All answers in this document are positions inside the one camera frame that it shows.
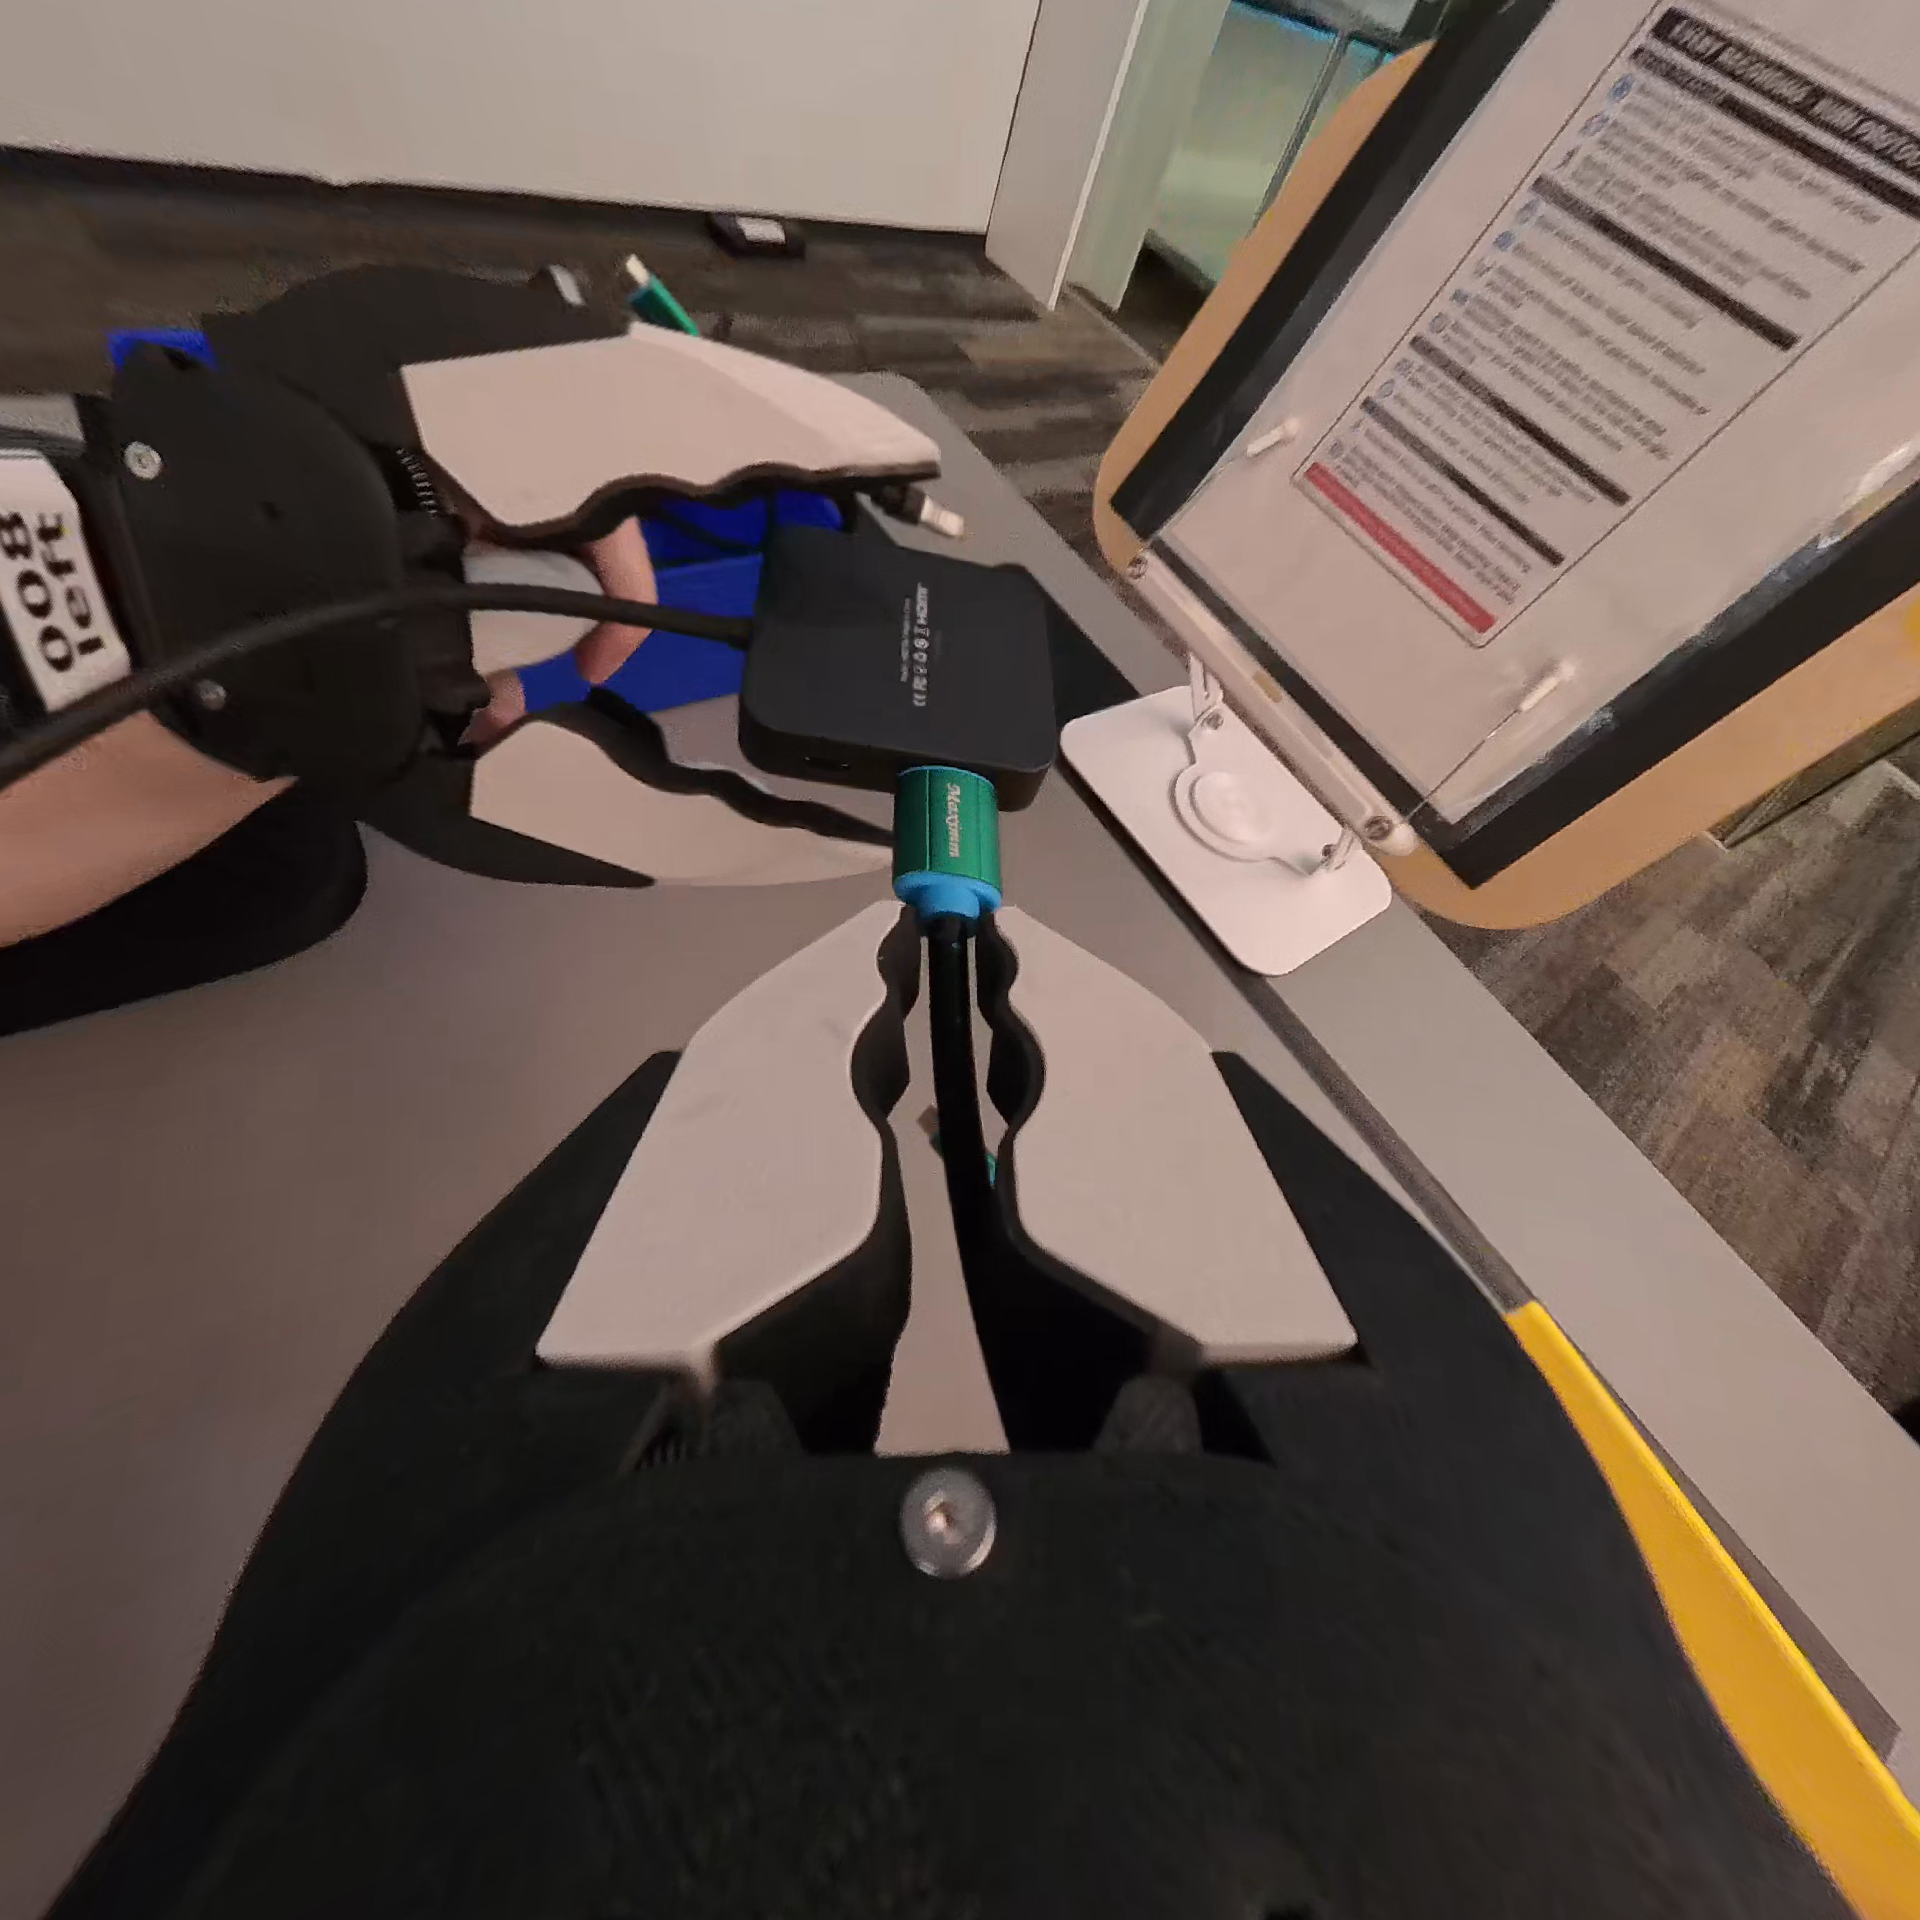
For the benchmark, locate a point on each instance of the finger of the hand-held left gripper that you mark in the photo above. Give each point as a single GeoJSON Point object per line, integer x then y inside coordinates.
{"type": "Point", "coordinates": [601, 810]}
{"type": "Point", "coordinates": [630, 420]}

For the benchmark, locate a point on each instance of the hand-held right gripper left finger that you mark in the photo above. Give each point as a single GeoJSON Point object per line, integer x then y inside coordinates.
{"type": "Point", "coordinates": [721, 1201]}

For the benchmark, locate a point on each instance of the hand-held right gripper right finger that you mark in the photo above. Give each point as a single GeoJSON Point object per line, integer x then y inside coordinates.
{"type": "Point", "coordinates": [1171, 1201]}

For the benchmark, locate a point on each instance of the blue plastic bin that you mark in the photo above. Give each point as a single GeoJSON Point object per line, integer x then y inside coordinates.
{"type": "Point", "coordinates": [706, 593]}

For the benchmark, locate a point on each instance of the black hdmi adapter box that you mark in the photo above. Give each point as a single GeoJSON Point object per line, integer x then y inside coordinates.
{"type": "Point", "coordinates": [902, 660]}

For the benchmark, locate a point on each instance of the yellow plastic bin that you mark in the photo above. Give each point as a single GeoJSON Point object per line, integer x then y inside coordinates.
{"type": "Point", "coordinates": [1724, 1621]}

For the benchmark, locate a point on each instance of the person's left forearm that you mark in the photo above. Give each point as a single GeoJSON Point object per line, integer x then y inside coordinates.
{"type": "Point", "coordinates": [119, 839]}

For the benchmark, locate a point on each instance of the person's left hand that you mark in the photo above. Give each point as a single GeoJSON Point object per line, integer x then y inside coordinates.
{"type": "Point", "coordinates": [623, 599]}

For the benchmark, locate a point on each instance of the black floor outlet box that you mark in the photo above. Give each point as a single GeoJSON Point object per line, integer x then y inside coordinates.
{"type": "Point", "coordinates": [749, 233]}

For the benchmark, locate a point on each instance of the printed instruction sheet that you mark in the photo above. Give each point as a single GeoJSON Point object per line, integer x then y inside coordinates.
{"type": "Point", "coordinates": [1500, 376]}

